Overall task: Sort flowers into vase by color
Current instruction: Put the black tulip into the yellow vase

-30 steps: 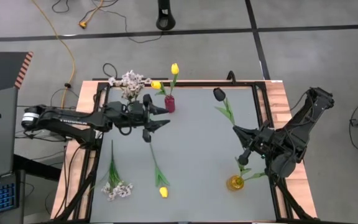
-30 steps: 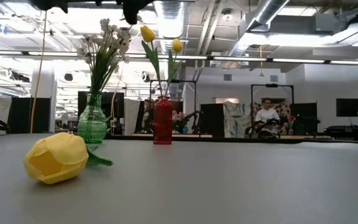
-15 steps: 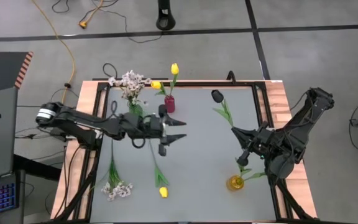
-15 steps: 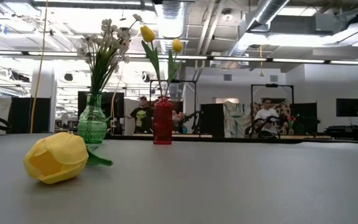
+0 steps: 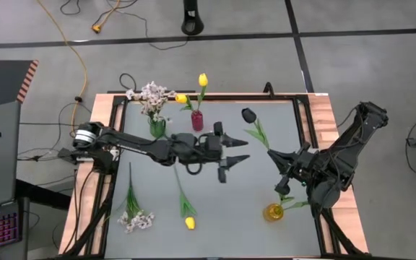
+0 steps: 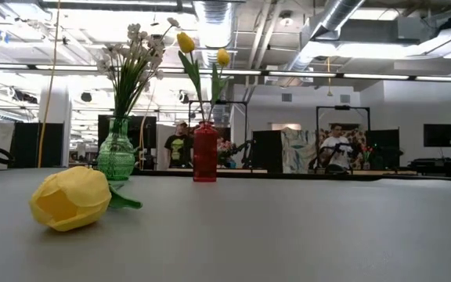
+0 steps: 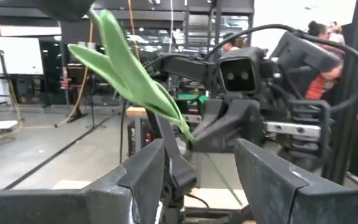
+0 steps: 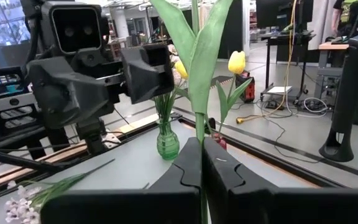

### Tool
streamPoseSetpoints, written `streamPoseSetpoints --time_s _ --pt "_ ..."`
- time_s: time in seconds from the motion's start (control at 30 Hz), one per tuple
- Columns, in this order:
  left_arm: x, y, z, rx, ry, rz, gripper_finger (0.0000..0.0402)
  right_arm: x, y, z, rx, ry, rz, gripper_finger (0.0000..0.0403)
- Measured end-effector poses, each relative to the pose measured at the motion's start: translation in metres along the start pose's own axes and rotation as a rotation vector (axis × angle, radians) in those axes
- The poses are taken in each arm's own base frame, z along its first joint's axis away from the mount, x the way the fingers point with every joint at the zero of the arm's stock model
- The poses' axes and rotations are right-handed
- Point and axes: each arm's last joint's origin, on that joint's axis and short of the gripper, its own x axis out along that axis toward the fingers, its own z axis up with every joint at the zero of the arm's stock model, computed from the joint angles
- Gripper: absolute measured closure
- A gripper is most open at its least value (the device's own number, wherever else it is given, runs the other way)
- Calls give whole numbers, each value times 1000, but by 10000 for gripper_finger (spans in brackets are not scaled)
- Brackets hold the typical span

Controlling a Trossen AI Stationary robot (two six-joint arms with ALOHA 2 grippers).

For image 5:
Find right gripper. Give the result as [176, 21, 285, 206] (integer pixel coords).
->
[267, 142, 324, 188]

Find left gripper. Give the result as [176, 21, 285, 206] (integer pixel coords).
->
[173, 121, 251, 184]

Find black artificial tulip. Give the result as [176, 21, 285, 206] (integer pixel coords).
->
[241, 107, 271, 152]
[273, 182, 310, 215]

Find yellow artificial tulip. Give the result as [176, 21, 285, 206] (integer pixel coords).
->
[194, 73, 209, 113]
[173, 165, 197, 231]
[175, 93, 196, 113]

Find red vase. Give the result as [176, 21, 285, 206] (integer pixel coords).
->
[191, 110, 204, 132]

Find amber glass vase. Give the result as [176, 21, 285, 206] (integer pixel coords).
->
[262, 202, 285, 222]

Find green glass vase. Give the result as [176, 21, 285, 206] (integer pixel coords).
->
[148, 116, 167, 139]

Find grey table mat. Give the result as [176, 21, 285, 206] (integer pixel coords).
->
[105, 100, 321, 259]

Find black round stand base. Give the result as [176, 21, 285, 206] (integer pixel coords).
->
[181, 0, 205, 36]

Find black orange-edged foam mat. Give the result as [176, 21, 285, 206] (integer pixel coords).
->
[0, 59, 40, 111]

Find black aluminium table frame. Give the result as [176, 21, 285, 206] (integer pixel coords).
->
[59, 90, 368, 260]

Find thin black floor cable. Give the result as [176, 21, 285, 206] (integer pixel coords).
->
[59, 0, 189, 51]

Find yellow extension cord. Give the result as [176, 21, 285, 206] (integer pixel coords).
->
[36, 0, 88, 138]

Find yellow cord with plug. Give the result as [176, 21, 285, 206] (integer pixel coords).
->
[91, 0, 122, 35]

